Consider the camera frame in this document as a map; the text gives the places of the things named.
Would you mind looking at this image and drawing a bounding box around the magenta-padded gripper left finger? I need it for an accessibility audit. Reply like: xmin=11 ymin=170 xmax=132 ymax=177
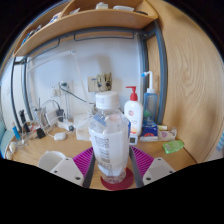
xmin=49 ymin=147 xmax=98 ymax=190

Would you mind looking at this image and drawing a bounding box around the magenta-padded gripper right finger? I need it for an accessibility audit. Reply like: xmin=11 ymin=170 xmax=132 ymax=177
xmin=128 ymin=146 xmax=176 ymax=190

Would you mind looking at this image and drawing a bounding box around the clear plastic water bottle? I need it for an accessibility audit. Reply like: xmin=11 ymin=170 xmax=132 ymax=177
xmin=87 ymin=91 xmax=131 ymax=185

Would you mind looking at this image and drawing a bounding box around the flat round red coaster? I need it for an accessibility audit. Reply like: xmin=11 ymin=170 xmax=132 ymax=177
xmin=100 ymin=166 xmax=135 ymax=191

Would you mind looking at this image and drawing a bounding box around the small white mouse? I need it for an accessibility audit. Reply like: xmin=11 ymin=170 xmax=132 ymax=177
xmin=52 ymin=131 xmax=68 ymax=142

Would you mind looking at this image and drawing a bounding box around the pale pink packet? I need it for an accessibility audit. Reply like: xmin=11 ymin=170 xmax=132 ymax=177
xmin=158 ymin=128 xmax=178 ymax=142

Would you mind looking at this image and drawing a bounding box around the blue and white box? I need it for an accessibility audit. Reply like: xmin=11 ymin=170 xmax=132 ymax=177
xmin=139 ymin=124 xmax=160 ymax=143

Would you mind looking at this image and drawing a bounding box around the small white digital clock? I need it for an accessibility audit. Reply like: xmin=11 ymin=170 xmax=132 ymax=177
xmin=128 ymin=135 xmax=139 ymax=146

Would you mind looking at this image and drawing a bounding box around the white tissue pack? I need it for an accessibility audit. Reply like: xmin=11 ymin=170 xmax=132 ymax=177
xmin=74 ymin=112 xmax=93 ymax=141

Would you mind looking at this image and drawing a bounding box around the white power strip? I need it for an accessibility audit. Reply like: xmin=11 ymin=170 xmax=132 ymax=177
xmin=56 ymin=120 xmax=75 ymax=132

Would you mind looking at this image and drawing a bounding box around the small black gadget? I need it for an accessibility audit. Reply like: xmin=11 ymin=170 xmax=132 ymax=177
xmin=36 ymin=127 xmax=47 ymax=140

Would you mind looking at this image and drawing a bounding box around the white red-pump lotion bottle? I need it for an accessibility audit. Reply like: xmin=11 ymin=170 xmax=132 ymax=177
xmin=123 ymin=85 xmax=145 ymax=137

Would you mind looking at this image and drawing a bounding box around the black electric shaver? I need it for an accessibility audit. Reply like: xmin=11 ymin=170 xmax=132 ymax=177
xmin=17 ymin=108 xmax=31 ymax=135

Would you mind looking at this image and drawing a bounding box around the striped teal towel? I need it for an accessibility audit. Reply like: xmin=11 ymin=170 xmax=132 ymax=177
xmin=216 ymin=131 xmax=224 ymax=153

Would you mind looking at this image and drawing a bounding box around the tree creature figurine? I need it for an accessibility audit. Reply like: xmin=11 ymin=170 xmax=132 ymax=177
xmin=94 ymin=72 xmax=114 ymax=93

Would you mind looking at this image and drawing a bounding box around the wooden shelf unit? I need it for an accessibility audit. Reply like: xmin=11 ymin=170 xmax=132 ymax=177
xmin=12 ymin=0 xmax=160 ymax=59

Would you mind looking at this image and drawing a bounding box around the grey metal desk frame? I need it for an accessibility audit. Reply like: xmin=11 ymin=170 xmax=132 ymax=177
xmin=9 ymin=19 xmax=168 ymax=126

